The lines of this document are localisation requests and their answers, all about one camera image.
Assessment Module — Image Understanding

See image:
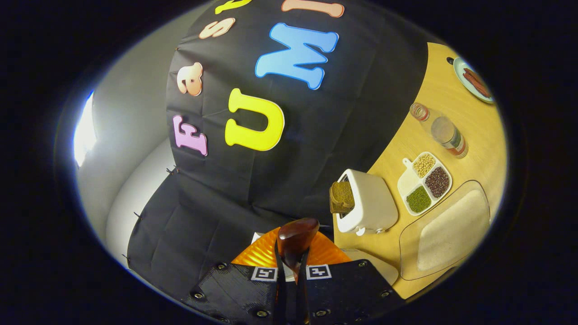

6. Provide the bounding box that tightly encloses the clear tray of white rice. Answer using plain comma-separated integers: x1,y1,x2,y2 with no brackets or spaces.
399,180,491,281

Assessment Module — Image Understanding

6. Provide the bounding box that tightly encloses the clear plastic bottle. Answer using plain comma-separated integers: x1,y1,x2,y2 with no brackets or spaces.
410,102,469,158

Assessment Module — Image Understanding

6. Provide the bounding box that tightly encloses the white divided dish of beans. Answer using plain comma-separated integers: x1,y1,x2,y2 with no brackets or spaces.
397,151,452,216

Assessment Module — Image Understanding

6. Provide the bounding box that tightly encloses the brown bread slice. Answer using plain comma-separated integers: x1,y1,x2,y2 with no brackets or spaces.
329,181,356,214

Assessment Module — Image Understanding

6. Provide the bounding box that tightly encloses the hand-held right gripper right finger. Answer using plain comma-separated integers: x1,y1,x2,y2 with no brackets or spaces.
296,231,405,325

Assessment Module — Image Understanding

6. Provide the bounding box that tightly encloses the white toaster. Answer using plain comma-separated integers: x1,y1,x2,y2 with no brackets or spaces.
336,169,399,236

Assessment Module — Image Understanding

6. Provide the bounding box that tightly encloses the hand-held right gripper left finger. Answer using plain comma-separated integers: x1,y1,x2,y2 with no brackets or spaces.
181,227,288,325

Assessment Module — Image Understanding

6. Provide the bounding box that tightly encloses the black backdrop cloth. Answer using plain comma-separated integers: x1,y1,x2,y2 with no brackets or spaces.
126,0,429,303

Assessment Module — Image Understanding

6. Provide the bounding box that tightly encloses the pale green plate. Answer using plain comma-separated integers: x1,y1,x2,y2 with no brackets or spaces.
453,56,495,104

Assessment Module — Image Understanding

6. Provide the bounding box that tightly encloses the brown wooden spoon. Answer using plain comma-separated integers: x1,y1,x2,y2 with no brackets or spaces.
276,218,320,289

